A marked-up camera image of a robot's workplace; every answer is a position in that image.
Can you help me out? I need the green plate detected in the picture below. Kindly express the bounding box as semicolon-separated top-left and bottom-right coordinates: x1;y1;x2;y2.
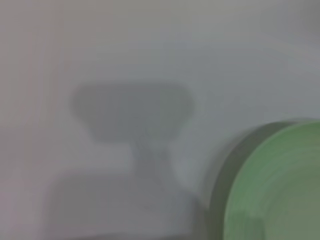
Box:
209;119;320;240

